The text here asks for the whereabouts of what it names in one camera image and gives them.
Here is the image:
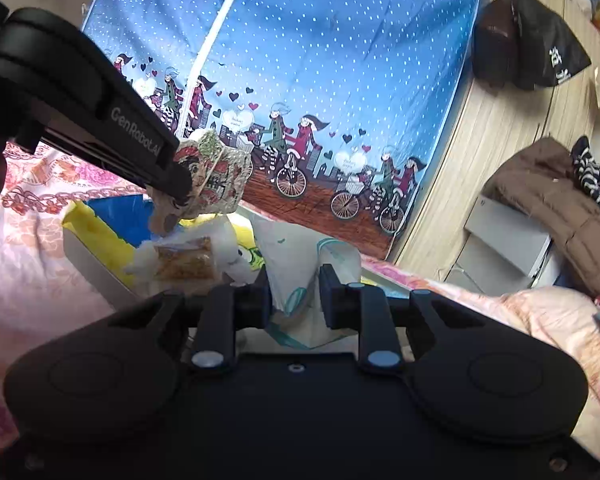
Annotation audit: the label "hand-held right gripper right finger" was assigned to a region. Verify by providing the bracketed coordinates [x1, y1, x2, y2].
[319, 264, 483, 373]

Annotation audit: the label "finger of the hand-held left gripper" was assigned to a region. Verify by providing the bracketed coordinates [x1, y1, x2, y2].
[145, 160, 192, 202]

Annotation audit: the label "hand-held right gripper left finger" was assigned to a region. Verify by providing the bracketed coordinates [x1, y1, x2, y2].
[107, 266, 273, 373]

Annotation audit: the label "cartoon printed pouch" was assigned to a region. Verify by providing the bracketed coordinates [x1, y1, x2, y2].
[150, 129, 254, 236]

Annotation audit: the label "white and teal garment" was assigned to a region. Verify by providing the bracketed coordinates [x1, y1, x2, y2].
[252, 217, 363, 351]

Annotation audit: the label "white quilted cloth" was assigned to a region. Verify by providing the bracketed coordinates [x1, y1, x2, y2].
[125, 220, 253, 291]

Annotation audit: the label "clear packet yellow contents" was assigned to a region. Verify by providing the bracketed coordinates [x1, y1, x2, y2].
[152, 237, 216, 283]

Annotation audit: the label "grey white box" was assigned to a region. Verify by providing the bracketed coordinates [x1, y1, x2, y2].
[462, 195, 553, 291]

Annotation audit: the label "blue printed fabric wardrobe cover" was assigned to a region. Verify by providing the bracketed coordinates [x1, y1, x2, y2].
[80, 0, 483, 263]

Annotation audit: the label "brown padded jacket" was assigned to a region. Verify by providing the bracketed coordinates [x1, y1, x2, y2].
[482, 136, 600, 298]

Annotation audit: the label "black white striped garment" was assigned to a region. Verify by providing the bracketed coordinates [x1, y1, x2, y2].
[570, 135, 600, 241]

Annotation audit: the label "brown bag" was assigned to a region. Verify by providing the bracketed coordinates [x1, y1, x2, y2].
[472, 0, 523, 93]

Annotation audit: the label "black bag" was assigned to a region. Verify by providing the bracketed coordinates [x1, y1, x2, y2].
[512, 0, 593, 92]

